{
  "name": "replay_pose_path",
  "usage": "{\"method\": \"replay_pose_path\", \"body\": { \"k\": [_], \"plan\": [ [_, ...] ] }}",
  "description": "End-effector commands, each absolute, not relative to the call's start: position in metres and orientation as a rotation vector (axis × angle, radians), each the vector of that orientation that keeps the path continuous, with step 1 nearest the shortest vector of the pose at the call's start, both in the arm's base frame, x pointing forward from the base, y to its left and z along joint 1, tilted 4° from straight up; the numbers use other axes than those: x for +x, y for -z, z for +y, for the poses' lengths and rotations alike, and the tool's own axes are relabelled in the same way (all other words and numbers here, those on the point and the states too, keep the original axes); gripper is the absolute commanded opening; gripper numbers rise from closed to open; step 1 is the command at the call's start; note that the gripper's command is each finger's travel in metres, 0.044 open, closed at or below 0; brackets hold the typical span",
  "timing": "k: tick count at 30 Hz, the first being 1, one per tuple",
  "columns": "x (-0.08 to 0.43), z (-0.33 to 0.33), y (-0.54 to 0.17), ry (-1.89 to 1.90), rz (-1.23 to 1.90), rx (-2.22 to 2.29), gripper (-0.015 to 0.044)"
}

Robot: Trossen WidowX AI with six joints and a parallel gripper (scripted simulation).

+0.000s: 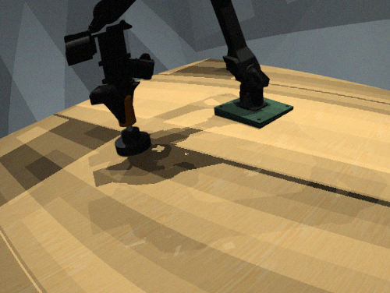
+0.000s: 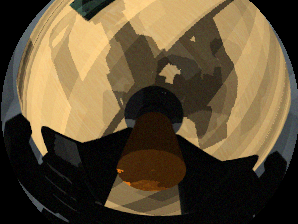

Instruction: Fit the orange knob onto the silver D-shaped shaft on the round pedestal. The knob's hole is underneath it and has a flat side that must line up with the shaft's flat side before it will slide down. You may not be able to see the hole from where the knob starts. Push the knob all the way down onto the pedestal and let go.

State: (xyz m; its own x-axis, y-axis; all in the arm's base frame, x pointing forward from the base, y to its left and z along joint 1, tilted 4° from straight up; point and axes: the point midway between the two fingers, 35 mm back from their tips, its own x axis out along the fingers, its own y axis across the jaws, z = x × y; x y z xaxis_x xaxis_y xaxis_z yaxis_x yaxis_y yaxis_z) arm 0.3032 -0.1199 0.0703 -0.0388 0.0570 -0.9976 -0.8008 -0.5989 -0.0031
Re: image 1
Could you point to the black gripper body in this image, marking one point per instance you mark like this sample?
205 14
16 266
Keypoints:
114 89

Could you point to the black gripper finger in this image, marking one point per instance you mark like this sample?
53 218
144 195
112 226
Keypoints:
118 109
130 89

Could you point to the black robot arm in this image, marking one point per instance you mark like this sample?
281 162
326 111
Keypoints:
240 60

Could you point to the orange tapered knob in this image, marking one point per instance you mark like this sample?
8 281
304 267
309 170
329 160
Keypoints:
130 113

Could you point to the black round pedestal with silver shaft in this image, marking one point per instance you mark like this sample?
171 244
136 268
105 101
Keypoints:
132 142

